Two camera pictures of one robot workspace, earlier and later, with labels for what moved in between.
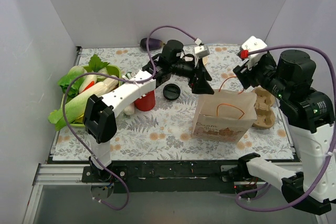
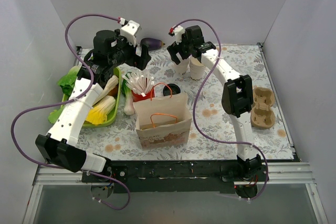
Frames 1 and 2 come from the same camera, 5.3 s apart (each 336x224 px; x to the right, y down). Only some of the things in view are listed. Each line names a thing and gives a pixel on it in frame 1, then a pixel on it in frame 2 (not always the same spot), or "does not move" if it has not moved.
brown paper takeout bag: (225, 115) → (164, 119)
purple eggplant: (154, 44) does not move
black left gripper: (196, 74) → (139, 55)
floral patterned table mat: (173, 123) does not move
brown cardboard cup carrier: (265, 117) does not move
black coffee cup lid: (171, 92) does not move
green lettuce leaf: (65, 82) does not move
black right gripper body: (242, 73) → (184, 46)
